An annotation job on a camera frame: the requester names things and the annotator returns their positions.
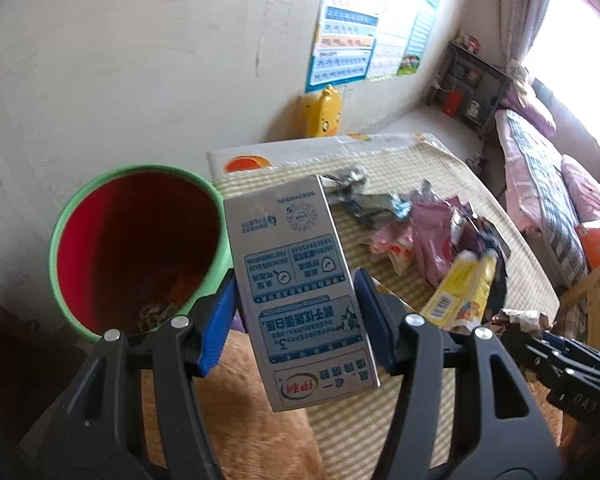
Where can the teal bordered wall chart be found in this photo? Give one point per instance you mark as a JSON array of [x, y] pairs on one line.
[[410, 35]]

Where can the pink quilt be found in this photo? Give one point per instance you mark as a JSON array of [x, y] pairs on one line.
[[590, 195]]

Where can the green rimmed red bucket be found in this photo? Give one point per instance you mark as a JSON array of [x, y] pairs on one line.
[[130, 230]]

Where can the brown white wrapper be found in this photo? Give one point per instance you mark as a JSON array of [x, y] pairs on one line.
[[525, 321]]

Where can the bed with checked sheet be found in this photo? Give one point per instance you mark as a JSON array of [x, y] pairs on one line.
[[540, 180]]

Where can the silver milk carton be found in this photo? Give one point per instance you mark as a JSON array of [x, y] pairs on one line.
[[290, 260]]

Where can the crumpled grey paper scrap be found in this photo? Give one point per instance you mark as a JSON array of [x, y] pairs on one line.
[[155, 312]]

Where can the blue bordered wall chart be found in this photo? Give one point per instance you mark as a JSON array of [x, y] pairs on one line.
[[342, 45]]

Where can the dark metal shelf rack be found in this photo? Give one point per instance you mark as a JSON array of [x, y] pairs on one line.
[[472, 80]]

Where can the pink pillow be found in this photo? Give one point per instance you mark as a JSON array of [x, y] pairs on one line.
[[532, 102]]

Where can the yellow tube box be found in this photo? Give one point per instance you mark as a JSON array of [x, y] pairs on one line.
[[460, 285]]

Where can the wooden chair frame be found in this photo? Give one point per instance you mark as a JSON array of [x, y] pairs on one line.
[[592, 300]]

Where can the purple plastic object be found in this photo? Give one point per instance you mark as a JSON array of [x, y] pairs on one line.
[[237, 322]]

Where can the crumpled silver white wrapper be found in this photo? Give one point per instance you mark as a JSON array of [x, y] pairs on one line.
[[347, 180]]

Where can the brown plush toy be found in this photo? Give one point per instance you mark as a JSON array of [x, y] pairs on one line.
[[260, 435]]

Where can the large pink plastic wrapper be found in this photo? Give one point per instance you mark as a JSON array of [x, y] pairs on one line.
[[435, 240]]

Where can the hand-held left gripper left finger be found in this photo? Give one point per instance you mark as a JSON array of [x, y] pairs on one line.
[[217, 325]]

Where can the dark plastic wrapper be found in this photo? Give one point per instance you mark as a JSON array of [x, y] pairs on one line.
[[487, 232]]

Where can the pink curtain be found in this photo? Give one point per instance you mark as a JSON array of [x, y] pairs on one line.
[[522, 10]]

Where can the yellow duck toy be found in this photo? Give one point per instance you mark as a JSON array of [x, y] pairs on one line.
[[326, 112]]

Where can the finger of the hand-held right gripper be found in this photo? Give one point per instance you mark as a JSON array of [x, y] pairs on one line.
[[535, 352], [580, 352]]

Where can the red bag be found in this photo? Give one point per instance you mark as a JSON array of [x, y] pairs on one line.
[[451, 103]]

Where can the pink white red wrapper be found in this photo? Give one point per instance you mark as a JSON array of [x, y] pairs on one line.
[[392, 247]]

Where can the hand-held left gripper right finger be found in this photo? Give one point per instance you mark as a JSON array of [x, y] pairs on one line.
[[372, 320]]

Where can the bright window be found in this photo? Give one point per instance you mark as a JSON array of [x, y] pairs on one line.
[[580, 60]]

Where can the white bag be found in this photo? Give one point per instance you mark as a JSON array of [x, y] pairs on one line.
[[475, 108]]

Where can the white cardboard box orange print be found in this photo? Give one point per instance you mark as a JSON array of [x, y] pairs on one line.
[[290, 152]]

